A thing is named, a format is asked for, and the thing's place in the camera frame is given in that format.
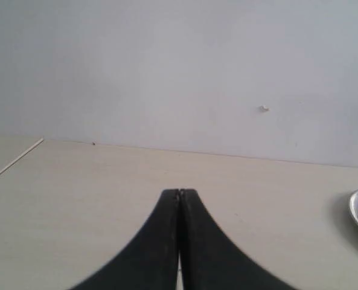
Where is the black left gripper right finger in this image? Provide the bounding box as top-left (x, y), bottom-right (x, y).
top-left (179, 189), bottom-right (293, 289)

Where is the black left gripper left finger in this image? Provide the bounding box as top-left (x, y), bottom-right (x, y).
top-left (73, 189), bottom-right (180, 290)

